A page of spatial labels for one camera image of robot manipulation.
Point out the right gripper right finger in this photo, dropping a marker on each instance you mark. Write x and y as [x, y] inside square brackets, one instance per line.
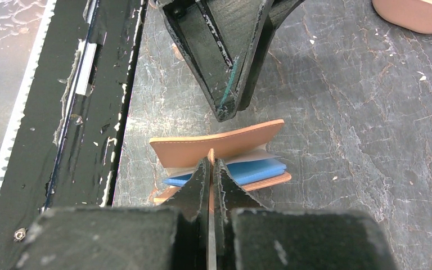
[240, 222]

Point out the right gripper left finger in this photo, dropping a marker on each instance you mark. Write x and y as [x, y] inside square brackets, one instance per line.
[190, 248]

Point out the blue credit card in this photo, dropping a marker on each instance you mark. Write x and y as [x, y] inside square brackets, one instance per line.
[243, 173]

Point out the pink oval tray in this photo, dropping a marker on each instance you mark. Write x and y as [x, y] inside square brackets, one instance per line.
[414, 15]

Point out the tan leather card holder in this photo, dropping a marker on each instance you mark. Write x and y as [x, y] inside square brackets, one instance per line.
[179, 155]

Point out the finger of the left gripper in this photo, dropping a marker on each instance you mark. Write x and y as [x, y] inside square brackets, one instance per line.
[218, 41]
[279, 11]

